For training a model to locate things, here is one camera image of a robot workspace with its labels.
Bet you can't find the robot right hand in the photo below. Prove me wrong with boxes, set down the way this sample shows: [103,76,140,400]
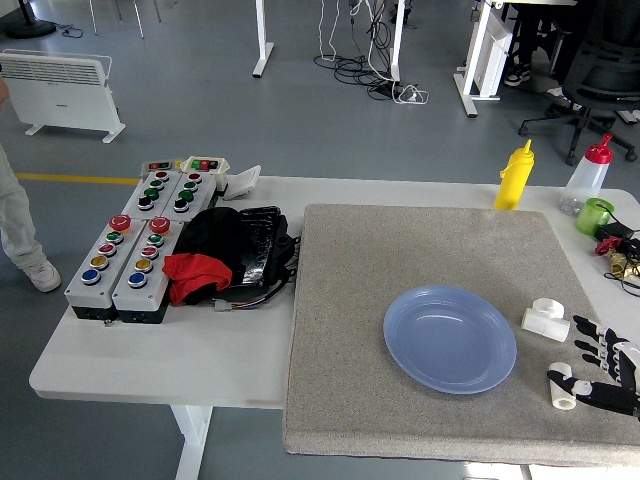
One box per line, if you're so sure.
[546,314,640,419]

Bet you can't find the white pipe tee metal thread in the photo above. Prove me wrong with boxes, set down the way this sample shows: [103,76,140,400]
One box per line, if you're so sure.
[546,361,577,412]

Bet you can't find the white plastic pipe tee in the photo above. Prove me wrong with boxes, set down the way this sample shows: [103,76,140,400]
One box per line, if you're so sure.
[520,297,572,344]

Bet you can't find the blue plate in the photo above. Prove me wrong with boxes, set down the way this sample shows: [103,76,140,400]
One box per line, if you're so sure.
[382,284,519,395]

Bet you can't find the black power adapter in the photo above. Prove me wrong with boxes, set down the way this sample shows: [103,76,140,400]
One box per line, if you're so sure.
[592,221,637,242]

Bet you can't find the green plastic cup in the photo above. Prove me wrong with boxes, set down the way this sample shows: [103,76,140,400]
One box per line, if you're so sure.
[574,197,616,237]

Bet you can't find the clear squeeze bottle red cap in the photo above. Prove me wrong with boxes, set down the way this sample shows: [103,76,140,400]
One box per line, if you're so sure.
[557,132,615,218]

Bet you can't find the yellow squeeze bottle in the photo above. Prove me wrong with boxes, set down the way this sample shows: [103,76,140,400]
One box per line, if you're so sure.
[493,139,536,212]

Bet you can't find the grey-brown mat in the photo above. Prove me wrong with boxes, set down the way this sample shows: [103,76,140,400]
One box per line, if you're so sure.
[282,202,640,469]

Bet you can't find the black office chair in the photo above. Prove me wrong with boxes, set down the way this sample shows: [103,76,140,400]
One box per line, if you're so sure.
[517,0,640,168]

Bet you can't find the white desk with side panel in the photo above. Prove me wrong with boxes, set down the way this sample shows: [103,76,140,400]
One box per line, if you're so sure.
[452,0,576,119]

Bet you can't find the seated person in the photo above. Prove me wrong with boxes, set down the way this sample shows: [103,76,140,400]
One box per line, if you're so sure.
[503,0,599,99]

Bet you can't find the black plastic tray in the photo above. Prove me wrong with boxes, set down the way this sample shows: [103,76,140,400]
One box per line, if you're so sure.
[233,205,302,290]

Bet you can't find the white desk leg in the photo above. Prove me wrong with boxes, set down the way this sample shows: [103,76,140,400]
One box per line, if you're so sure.
[251,0,276,79]
[388,0,407,83]

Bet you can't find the black cloth bag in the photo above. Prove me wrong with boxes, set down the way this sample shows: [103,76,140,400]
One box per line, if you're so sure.
[174,205,247,292]

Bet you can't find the red cloth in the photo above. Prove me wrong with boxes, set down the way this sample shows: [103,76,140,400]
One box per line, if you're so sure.
[161,252,235,307]

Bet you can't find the white table leg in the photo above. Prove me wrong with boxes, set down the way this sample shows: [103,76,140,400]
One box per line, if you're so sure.
[169,404,215,480]

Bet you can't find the grey four-button control box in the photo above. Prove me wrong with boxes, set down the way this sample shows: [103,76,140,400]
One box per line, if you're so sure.
[158,171,219,224]
[121,169,183,222]

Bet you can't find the grey five-button control box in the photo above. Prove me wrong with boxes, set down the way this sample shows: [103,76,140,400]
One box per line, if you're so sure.
[110,215,187,326]
[64,214,147,322]

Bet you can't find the white panel heater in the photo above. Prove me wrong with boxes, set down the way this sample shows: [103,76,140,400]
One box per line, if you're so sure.
[0,48,127,145]

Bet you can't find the black stand base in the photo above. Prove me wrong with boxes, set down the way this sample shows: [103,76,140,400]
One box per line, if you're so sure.
[4,0,58,40]

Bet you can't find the thin black cable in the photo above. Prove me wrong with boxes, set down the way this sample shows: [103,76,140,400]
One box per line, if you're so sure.
[603,271,640,300]

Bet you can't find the brass valve red handle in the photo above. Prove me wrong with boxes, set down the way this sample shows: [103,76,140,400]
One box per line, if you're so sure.
[594,236,640,281]

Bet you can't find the wire harness white connector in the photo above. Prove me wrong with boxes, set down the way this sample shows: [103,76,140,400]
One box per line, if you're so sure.
[211,277,294,314]

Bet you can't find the black floor cable bundle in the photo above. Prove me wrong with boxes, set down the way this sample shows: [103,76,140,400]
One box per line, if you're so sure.
[313,0,405,102]

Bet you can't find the white wall switch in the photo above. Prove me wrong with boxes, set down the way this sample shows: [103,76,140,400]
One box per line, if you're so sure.
[222,164,263,202]

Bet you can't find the white hanging cable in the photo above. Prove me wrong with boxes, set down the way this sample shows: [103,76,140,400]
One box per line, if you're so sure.
[318,0,341,64]

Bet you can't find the cream small switch box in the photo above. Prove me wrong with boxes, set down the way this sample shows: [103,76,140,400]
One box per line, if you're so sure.
[179,155,232,191]

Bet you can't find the grey small switch box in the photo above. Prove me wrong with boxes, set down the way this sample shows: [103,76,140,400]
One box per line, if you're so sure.
[140,159,186,177]

